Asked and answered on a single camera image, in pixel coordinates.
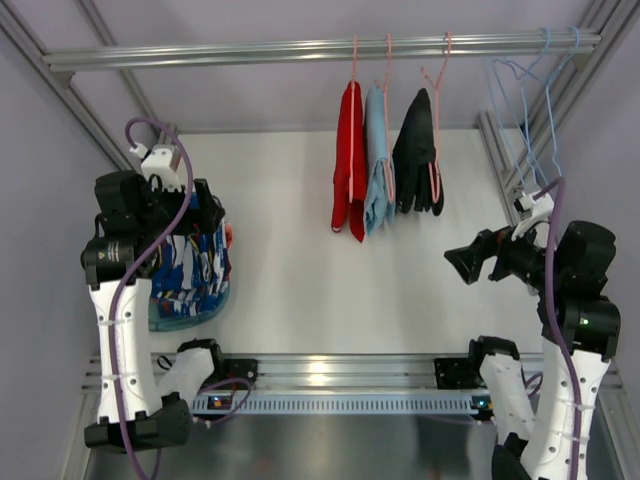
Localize red trousers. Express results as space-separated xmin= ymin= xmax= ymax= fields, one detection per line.
xmin=331 ymin=81 xmax=367 ymax=242

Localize pink hanger of red trousers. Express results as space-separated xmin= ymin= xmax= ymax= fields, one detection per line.
xmin=347 ymin=34 xmax=365 ymax=204

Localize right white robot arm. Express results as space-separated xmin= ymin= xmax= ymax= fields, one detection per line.
xmin=444 ymin=221 xmax=621 ymax=479

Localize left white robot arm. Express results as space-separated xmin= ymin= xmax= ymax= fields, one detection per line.
xmin=81 ymin=171 xmax=222 ymax=454

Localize light blue trousers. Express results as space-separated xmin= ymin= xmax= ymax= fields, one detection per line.
xmin=363 ymin=85 xmax=395 ymax=236

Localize pink hanger of blue trousers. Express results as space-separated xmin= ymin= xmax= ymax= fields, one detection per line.
xmin=382 ymin=33 xmax=396 ymax=203

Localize pink hanger of black trousers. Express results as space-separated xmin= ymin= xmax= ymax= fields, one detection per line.
xmin=421 ymin=31 xmax=452 ymax=204

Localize right light blue hanger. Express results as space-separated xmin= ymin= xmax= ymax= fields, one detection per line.
xmin=514 ymin=24 xmax=582 ymax=182

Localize blue white patterned clothes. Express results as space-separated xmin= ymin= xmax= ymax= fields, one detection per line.
xmin=148 ymin=214 xmax=236 ymax=326

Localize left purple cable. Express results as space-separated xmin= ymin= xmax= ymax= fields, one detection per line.
xmin=112 ymin=117 xmax=195 ymax=480

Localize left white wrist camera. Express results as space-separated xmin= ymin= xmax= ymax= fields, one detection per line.
xmin=129 ymin=142 xmax=181 ymax=192

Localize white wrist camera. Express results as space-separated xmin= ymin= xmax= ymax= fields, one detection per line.
xmin=129 ymin=142 xmax=181 ymax=192
xmin=511 ymin=191 xmax=554 ymax=241

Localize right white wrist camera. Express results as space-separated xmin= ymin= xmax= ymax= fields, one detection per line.
xmin=511 ymin=191 xmax=554 ymax=241

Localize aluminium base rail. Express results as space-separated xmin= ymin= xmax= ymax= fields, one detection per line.
xmin=79 ymin=351 xmax=626 ymax=396

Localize aluminium hanging rail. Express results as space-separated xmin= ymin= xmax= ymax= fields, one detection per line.
xmin=43 ymin=28 xmax=602 ymax=72

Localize slotted grey cable duct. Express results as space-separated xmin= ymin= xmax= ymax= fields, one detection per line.
xmin=191 ymin=393 xmax=492 ymax=416

